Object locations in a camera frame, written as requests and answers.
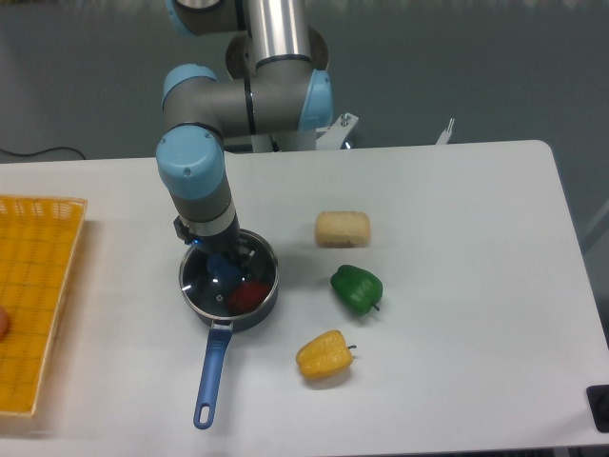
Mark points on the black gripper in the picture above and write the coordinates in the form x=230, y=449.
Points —
x=226, y=243

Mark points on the glass pot lid blue knob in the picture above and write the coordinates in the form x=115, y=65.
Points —
x=207, y=280

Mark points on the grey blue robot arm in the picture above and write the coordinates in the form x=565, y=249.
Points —
x=285, y=92

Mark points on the red bell pepper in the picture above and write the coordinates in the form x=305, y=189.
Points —
x=246, y=297

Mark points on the beige bread loaf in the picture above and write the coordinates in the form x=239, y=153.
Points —
x=342, y=229

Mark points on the green bell pepper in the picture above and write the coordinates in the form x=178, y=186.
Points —
x=359, y=289

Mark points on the yellow bell pepper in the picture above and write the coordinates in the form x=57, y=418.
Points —
x=324, y=356

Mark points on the yellow woven basket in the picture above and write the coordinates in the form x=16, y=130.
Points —
x=39, y=238

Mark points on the orange fruit in basket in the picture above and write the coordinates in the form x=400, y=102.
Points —
x=4, y=322

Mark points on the black table edge device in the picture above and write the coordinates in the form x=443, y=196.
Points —
x=598, y=399

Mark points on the dark pot blue handle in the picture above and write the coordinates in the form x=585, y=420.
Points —
x=219, y=336

